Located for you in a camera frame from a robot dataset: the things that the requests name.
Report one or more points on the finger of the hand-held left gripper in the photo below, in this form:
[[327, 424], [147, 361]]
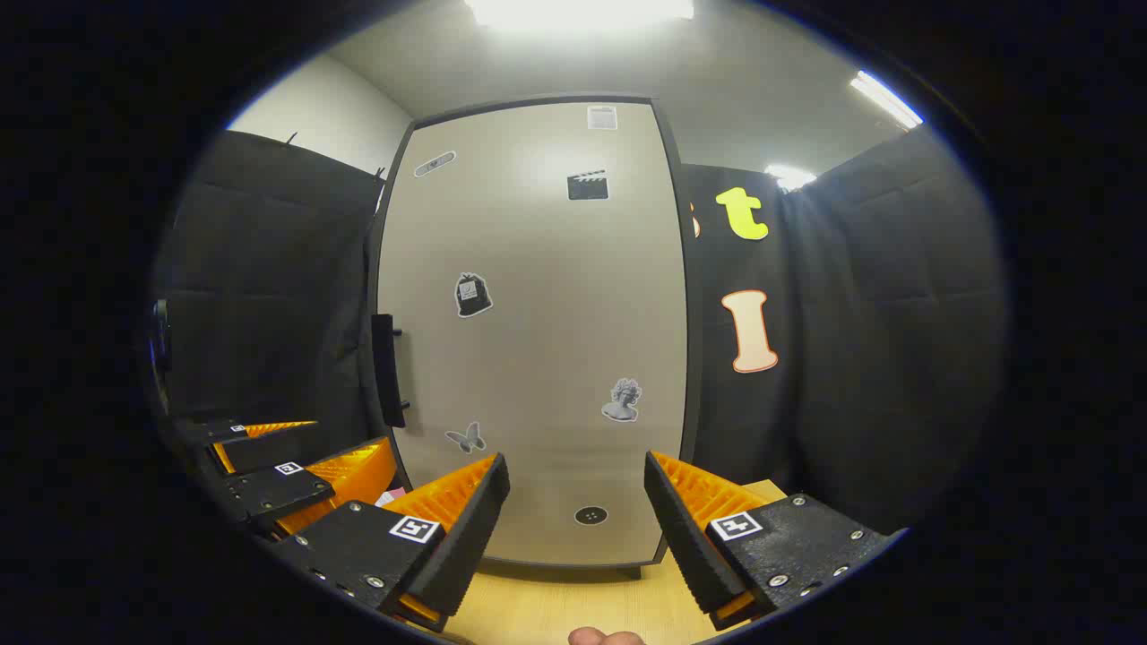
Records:
[[269, 446], [278, 488]]

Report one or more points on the black backdrop cloth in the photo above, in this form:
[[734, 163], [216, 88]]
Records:
[[260, 296]]

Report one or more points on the ceiling light panel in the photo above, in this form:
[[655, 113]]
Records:
[[578, 11], [789, 176], [887, 100]]

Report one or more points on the dark grey cabinet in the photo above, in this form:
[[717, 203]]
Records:
[[692, 376]]

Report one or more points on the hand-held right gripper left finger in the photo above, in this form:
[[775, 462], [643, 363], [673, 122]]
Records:
[[470, 537]]

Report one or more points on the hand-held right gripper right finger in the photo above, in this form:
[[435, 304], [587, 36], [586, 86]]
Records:
[[685, 537]]

